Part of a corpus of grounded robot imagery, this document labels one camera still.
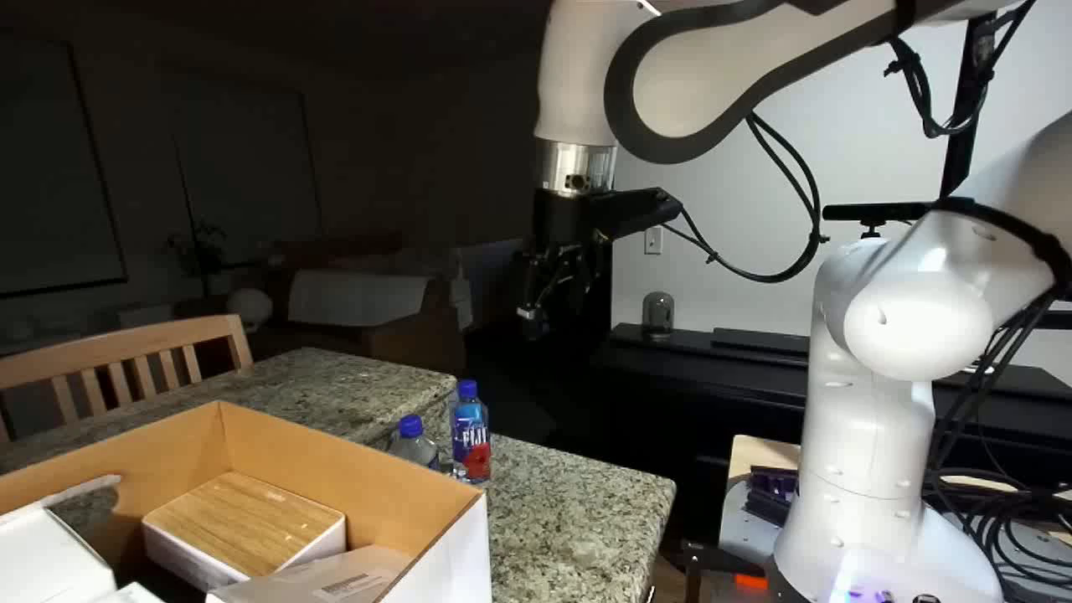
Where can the light wooden slat-back chair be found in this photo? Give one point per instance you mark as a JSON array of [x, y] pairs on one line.
[[120, 339]]

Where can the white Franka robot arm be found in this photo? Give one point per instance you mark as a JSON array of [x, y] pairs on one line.
[[881, 448]]

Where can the white round pot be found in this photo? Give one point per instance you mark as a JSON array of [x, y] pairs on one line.
[[253, 307]]

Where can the white rectangular bin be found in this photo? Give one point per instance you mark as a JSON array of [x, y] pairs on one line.
[[357, 298]]

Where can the white wall light switch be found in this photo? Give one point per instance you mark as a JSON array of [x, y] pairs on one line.
[[651, 238]]

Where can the purple black gadget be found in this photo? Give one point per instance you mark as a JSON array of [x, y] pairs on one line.
[[772, 489]]

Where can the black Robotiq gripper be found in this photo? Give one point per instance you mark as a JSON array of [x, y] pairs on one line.
[[566, 238]]

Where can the black low cabinet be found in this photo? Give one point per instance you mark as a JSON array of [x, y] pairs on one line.
[[690, 387]]

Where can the small light side table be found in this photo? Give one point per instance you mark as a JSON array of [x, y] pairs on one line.
[[759, 449]]

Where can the grey glass jar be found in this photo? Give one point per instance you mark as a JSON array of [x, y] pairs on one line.
[[657, 316]]

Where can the brown sofa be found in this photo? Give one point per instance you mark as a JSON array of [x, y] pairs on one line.
[[380, 339]]

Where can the large white cardboard box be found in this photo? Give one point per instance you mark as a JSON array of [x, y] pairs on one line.
[[445, 558]]

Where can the Fiji water bottle blue cap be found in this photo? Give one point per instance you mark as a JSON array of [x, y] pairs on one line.
[[469, 437], [408, 442]]

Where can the dark potted plant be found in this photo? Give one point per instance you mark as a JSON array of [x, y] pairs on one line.
[[201, 252]]

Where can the small orange part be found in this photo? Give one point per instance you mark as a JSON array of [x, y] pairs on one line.
[[751, 582]]

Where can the black stand pole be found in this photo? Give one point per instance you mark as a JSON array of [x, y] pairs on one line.
[[970, 105]]

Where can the black flat device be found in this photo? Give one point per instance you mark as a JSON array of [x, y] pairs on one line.
[[759, 339]]

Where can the white box with wooden lid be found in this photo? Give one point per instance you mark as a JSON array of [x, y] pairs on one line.
[[237, 524]]

